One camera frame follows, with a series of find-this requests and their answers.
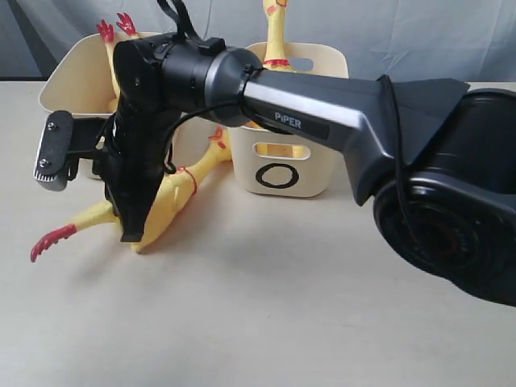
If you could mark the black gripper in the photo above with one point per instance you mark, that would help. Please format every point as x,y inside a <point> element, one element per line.
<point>133,166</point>

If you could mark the headless rubber chicken body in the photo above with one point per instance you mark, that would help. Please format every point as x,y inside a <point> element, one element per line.
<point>106,31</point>

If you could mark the whole yellow rubber chicken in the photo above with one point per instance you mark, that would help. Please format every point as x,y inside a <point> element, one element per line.
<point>275,59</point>

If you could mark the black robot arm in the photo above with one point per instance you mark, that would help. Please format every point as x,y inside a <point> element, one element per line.
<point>437,157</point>

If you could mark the white bin marked X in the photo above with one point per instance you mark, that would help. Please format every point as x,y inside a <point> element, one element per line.
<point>82,85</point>

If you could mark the white bin marked O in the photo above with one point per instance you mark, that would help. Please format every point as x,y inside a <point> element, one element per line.
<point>286,165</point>

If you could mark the blue-grey backdrop curtain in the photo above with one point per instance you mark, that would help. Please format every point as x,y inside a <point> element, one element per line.
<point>407,39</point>

